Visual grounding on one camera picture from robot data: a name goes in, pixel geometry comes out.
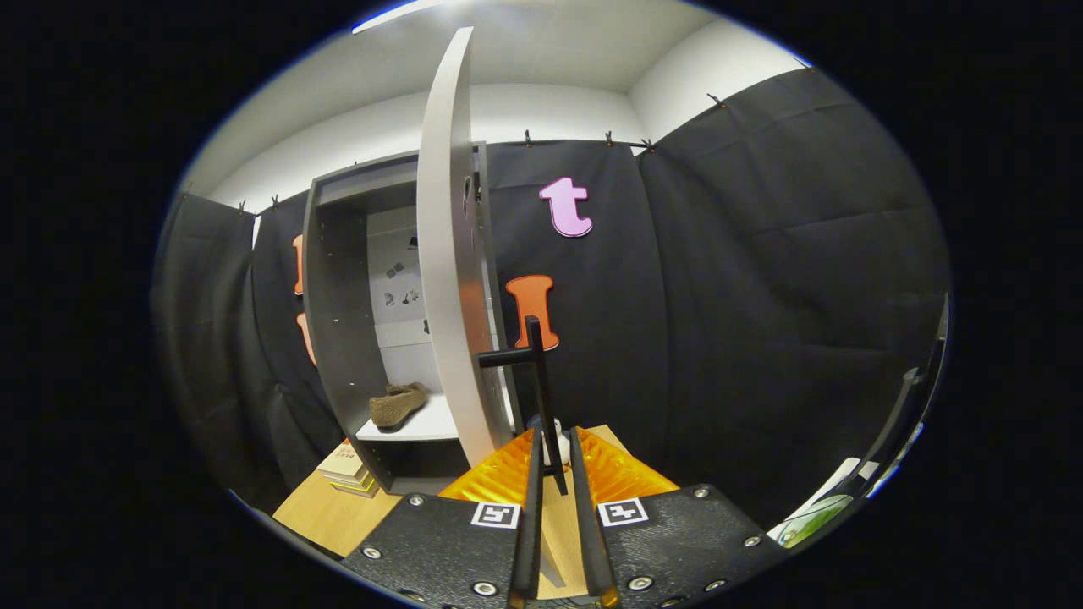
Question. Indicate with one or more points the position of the yellow edged book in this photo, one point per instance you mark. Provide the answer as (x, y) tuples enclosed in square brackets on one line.
[(360, 488)]

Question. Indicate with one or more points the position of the penguin plush toy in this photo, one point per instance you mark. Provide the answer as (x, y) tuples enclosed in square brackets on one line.
[(565, 447)]

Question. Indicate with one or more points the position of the grey shoe cabinet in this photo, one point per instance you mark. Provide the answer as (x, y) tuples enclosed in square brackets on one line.
[(338, 321)]

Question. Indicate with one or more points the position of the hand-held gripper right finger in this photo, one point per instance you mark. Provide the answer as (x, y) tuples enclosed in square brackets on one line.
[(592, 541)]

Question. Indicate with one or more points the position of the brown fuzzy shoe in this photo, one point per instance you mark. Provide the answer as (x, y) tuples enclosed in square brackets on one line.
[(398, 406)]

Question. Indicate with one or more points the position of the black backdrop cloth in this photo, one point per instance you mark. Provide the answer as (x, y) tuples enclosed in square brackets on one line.
[(719, 296)]

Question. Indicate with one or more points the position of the white orange cover book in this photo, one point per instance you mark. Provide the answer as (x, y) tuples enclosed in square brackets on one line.
[(343, 463)]

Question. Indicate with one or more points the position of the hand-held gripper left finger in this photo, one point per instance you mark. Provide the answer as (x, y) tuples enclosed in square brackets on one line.
[(529, 541)]

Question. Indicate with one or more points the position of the dark metal stand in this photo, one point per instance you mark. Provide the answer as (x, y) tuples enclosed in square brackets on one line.
[(901, 406)]

